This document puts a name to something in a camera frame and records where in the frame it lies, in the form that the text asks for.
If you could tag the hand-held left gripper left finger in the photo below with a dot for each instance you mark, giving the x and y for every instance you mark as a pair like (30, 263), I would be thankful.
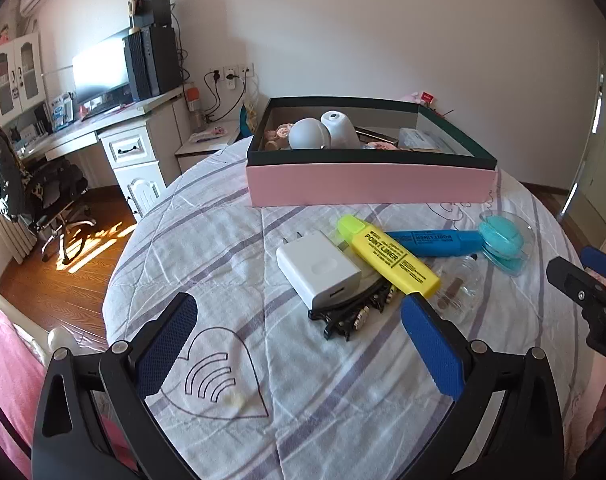
(167, 347)

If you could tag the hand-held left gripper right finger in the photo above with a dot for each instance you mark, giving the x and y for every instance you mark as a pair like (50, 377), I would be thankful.
(433, 350)

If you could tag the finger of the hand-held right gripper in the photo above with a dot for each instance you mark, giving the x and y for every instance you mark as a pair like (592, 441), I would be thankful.
(575, 282)
(605, 264)

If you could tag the small clear bottle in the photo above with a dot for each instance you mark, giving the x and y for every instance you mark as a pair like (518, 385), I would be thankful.
(460, 282)

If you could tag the black pearl hair clip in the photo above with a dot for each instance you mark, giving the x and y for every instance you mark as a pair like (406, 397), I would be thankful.
(355, 317)

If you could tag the teal brush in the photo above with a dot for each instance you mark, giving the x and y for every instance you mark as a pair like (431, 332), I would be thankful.
(503, 240)

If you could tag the yellow highlighter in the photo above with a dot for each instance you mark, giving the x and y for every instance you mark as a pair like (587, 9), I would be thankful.
(393, 257)

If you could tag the blue highlighter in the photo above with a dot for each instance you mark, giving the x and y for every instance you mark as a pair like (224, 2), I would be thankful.
(433, 241)

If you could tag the white charger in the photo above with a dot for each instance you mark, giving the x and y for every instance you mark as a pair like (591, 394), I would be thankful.
(323, 272)

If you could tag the pink storage box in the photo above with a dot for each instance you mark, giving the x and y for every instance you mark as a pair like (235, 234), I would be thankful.
(373, 185)

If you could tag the pink pig figure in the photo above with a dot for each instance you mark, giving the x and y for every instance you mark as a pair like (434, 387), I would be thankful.
(383, 146)

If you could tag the black lipstick box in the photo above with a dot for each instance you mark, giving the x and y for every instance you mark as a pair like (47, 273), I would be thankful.
(378, 135)

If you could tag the pink toy figure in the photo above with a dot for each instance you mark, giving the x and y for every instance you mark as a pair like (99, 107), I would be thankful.
(278, 137)

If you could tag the white round device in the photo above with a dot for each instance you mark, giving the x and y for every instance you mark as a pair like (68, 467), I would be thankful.
(339, 127)

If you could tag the white ball lamp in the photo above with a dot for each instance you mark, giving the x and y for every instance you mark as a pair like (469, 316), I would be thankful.
(308, 135)

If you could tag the light pink quilt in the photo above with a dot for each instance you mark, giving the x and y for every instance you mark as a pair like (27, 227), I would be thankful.
(605, 410)

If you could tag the open doorway door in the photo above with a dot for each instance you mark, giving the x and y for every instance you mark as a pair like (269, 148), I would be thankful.
(598, 150)

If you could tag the pink blanket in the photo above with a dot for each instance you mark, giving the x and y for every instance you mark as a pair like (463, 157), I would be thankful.
(8, 360)

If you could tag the beige curtain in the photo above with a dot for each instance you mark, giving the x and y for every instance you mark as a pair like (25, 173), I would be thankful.
(15, 240)

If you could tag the black office chair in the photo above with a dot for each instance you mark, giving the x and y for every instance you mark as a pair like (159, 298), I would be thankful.
(58, 185)

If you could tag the white side cabinet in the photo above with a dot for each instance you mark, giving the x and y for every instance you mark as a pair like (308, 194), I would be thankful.
(203, 152)

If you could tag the white desk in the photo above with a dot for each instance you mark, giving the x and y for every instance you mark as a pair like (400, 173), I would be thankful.
(133, 132)

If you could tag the pink pouch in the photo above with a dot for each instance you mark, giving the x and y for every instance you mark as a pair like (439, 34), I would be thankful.
(210, 133)

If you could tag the red card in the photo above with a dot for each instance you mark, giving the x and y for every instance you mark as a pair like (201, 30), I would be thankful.
(428, 98)

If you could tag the orange cap bottle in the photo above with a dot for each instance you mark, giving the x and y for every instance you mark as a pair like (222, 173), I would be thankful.
(195, 110)

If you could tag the dark printed jacket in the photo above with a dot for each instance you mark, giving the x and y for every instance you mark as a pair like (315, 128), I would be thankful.
(0, 170)

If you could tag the dark mouse pad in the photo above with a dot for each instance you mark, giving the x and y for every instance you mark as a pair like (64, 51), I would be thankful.
(133, 106)

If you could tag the blue yellow snack bag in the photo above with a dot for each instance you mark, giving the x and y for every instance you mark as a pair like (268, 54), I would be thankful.
(250, 117)

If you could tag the pink plush toy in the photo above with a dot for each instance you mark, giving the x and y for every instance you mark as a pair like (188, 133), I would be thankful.
(413, 96)

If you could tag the black keyboard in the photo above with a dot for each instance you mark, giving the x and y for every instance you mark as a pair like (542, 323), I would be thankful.
(100, 109)

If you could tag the blue white box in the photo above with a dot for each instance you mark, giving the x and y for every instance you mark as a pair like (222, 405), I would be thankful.
(63, 109)

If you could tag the black computer tower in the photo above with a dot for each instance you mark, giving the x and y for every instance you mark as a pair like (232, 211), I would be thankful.
(155, 62)

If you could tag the black computer monitor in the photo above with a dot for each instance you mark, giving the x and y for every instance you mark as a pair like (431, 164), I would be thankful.
(100, 67)

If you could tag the white glass-door cabinet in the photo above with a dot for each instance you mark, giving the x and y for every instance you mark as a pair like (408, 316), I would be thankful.
(10, 50)

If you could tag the black speaker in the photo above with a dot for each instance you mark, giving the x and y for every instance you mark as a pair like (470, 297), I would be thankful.
(150, 10)

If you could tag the pink doll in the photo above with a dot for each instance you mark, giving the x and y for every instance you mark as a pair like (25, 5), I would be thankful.
(5, 35)

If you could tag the white bed frame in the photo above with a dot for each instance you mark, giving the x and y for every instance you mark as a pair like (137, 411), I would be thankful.
(58, 337)

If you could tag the white wall outlet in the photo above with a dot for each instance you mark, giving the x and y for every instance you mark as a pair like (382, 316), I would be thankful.
(233, 71)

